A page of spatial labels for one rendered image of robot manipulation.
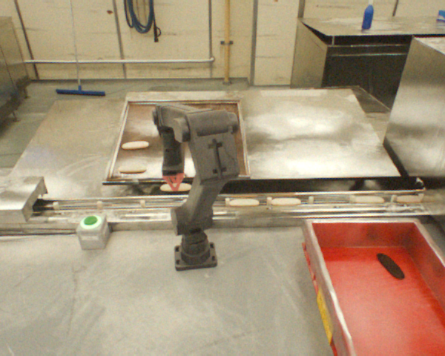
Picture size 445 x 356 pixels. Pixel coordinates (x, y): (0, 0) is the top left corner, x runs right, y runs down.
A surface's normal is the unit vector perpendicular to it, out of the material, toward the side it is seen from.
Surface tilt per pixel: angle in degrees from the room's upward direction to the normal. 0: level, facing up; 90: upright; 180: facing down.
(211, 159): 58
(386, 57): 90
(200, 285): 0
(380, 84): 90
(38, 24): 87
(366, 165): 10
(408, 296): 0
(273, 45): 90
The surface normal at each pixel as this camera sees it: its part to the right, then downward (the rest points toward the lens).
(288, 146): 0.00, -0.72
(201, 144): 0.28, 0.00
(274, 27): 0.04, 0.56
